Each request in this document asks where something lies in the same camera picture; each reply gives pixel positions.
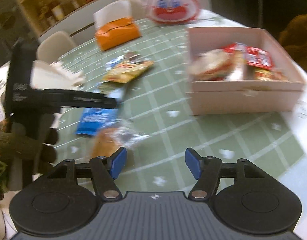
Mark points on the red white rabbit face bag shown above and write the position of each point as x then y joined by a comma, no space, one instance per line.
171,2

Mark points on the clear bread packet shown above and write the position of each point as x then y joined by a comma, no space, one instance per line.
106,142

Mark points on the white chair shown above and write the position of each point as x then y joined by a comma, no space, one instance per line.
56,46
138,6

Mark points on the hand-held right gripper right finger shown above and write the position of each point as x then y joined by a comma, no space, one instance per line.
193,165

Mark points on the person's left hand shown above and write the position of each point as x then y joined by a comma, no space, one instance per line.
49,132

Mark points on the small red snack packet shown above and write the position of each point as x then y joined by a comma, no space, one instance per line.
258,57

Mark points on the yellow green snack packet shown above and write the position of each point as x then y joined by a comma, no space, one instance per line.
126,71

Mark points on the person's left forearm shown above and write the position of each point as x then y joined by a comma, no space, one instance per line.
16,142

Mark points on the pink cardboard box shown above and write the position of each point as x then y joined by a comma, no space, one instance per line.
243,100

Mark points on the white napkin pile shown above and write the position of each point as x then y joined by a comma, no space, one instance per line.
61,75

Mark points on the brown fleece jacket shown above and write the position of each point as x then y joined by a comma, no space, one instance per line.
298,35

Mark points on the sliced bread sandwich packet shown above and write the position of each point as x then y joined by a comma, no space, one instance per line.
211,65

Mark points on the red green spicy strip packet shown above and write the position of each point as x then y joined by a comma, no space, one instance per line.
232,48

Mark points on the dark snack packet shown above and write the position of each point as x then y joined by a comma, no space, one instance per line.
133,57

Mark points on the orange tissue box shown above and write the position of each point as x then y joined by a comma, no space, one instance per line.
118,33

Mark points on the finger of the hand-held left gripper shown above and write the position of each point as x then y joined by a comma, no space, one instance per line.
88,100

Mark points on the blue snack packet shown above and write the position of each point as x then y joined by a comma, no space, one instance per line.
96,120

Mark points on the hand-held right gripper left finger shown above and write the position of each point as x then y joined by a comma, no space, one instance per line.
117,165

